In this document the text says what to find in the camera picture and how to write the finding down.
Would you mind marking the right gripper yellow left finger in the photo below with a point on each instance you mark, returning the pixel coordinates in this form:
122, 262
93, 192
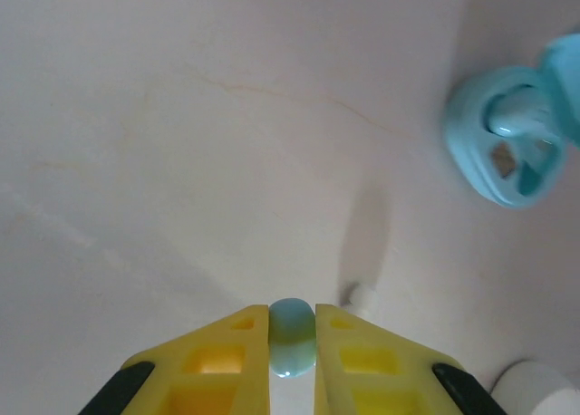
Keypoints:
217, 365

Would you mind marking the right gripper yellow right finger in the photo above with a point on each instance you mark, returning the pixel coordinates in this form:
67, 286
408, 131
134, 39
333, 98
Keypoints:
371, 369

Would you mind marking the blue earbud charging case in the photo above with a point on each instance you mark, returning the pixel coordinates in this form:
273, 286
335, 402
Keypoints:
466, 129

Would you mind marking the white earbud charging case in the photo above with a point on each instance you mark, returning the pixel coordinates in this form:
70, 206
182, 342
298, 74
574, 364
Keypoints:
534, 388

